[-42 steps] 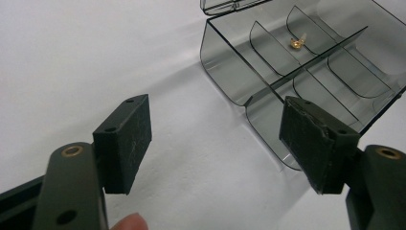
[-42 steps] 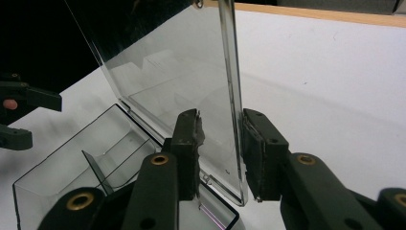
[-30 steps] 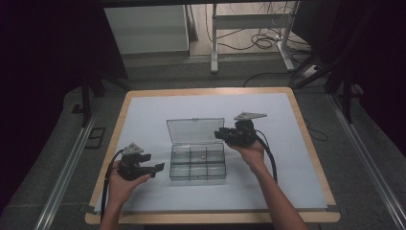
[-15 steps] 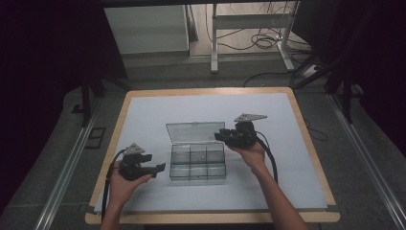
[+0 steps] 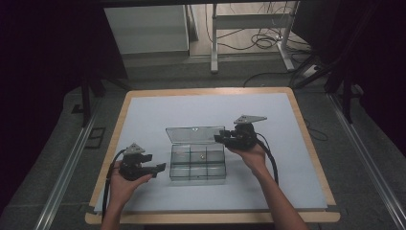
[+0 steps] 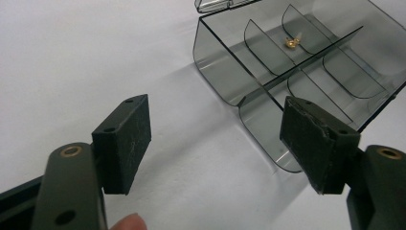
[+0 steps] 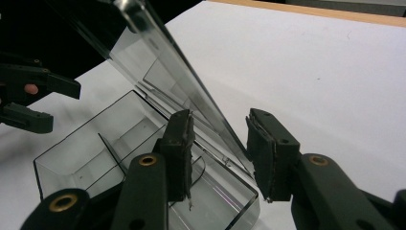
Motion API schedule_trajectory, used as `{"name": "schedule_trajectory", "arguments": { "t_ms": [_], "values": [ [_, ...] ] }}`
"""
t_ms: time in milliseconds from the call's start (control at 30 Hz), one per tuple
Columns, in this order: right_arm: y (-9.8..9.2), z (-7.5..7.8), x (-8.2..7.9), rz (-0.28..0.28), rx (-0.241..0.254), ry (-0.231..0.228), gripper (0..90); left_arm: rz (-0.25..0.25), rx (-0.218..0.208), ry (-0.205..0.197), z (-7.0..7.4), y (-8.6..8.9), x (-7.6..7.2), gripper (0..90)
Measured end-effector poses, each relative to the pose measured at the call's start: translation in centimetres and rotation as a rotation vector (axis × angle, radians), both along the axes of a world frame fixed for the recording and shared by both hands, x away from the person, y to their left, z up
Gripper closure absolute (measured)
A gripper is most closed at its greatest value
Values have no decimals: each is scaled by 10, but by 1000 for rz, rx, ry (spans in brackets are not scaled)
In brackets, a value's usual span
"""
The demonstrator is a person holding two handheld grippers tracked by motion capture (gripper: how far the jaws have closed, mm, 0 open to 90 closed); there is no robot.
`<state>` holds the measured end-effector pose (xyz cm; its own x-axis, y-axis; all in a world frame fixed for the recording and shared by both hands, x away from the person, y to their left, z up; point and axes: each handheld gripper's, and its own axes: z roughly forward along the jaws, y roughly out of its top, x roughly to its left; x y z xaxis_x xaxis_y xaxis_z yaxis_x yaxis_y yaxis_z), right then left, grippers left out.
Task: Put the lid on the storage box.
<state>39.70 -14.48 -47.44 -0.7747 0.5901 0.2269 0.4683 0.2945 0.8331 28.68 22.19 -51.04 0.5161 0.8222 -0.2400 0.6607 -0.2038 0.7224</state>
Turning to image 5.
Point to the clear plastic compartment box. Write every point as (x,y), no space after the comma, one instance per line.
(191,135)

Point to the white metal desk frame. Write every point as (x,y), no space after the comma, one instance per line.
(249,21)

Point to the white cabinet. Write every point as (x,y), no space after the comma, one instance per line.
(146,28)

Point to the person's right hand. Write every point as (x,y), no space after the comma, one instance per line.
(255,159)

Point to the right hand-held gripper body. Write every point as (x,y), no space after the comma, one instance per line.
(244,137)

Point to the person's left hand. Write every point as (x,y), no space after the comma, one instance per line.
(121,190)

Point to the black metal stand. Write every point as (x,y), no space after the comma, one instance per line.
(85,102)
(347,102)

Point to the aluminium floor rail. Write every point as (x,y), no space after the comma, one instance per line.
(63,179)
(367,159)

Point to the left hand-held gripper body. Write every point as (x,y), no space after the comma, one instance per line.
(132,167)

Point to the white power strip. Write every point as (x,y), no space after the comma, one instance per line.
(311,71)

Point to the white table sheet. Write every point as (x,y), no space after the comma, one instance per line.
(207,111)

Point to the wooden table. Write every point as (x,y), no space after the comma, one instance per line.
(207,90)

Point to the dark curtain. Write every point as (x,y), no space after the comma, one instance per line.
(38,80)
(383,64)

